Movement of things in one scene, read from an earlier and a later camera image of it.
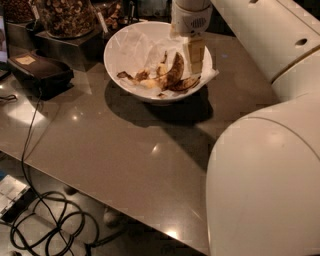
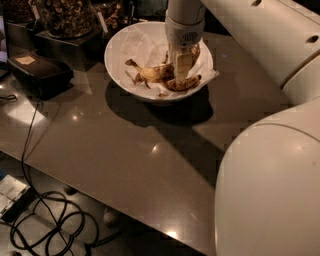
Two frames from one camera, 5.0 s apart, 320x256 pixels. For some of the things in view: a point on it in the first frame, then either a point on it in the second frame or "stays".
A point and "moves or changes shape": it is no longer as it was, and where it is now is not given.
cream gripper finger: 196,46 to 183,64
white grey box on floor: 15,197 stays
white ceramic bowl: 149,63 stays
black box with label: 40,74 stays
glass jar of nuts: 67,18 stays
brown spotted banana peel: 160,77 moves or changes shape
